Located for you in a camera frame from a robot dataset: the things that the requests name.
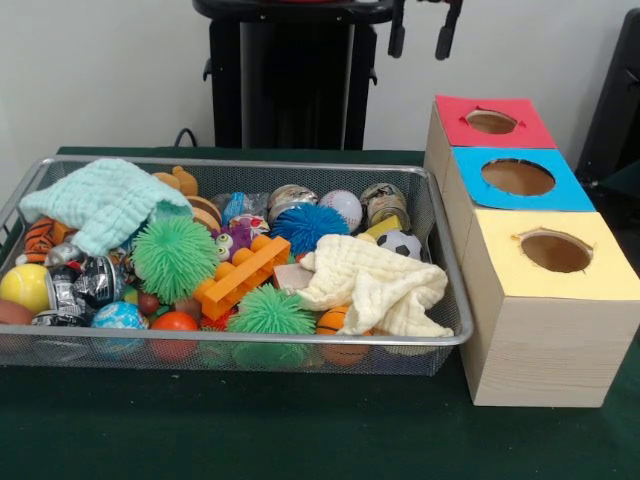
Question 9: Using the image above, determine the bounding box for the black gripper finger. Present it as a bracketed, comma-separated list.
[434, 0, 464, 61]
[388, 0, 408, 58]

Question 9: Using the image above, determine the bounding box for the crushed clear plastic bottle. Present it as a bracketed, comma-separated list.
[222, 192, 269, 226]

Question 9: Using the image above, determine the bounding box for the mint green cloth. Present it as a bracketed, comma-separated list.
[18, 158, 195, 256]

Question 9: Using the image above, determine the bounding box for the silver mesh bin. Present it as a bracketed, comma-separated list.
[0, 154, 475, 377]

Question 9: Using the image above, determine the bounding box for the wooden box with three holes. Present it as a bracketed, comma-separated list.
[423, 94, 640, 409]

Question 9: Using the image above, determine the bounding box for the white toy baseball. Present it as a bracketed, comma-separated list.
[318, 189, 364, 234]

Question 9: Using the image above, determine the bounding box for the black and white soccer ball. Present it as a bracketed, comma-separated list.
[375, 229, 424, 262]

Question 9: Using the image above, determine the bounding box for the blue spiky rubber ball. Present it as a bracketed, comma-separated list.
[269, 202, 344, 257]

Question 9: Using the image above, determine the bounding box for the dark green tablecloth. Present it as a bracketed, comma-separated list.
[0, 145, 640, 480]
[597, 159, 640, 202]

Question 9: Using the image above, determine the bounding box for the cream cloth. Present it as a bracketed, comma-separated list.
[294, 233, 455, 339]

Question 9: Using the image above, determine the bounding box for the orange toy building block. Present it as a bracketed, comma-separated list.
[193, 234, 292, 321]

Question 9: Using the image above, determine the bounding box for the green spiky rubber ball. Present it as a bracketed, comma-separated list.
[227, 283, 304, 335]
[130, 215, 221, 305]

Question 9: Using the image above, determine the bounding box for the crushed black can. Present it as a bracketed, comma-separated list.
[45, 254, 126, 321]

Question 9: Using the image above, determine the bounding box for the yellow ball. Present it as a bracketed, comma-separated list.
[0, 263, 52, 314]

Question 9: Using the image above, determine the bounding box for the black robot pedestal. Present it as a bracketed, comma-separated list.
[192, 0, 404, 151]

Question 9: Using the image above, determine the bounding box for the black cable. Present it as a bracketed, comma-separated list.
[172, 127, 211, 148]

